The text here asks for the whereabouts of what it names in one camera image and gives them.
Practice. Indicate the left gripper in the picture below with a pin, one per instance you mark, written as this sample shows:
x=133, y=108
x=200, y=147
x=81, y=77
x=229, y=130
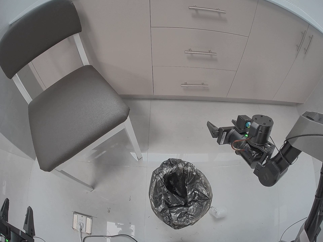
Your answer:
x=15, y=236

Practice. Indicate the crumpled clear plastic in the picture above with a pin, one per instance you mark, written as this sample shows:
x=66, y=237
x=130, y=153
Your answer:
x=218, y=212

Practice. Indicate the grey and white chair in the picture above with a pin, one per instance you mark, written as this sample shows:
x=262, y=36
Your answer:
x=75, y=104

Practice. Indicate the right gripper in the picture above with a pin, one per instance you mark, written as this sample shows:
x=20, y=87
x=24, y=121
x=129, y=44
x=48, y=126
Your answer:
x=232, y=137

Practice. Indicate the beige cabinet with drawers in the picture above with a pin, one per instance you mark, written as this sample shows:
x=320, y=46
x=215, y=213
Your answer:
x=196, y=67

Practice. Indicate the black plastic bag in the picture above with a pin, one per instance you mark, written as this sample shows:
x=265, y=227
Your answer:
x=161, y=193

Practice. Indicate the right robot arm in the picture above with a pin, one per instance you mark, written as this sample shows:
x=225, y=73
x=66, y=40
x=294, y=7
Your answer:
x=272, y=170

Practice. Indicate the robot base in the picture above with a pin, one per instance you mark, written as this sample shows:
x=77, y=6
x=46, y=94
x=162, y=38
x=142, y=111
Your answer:
x=301, y=236

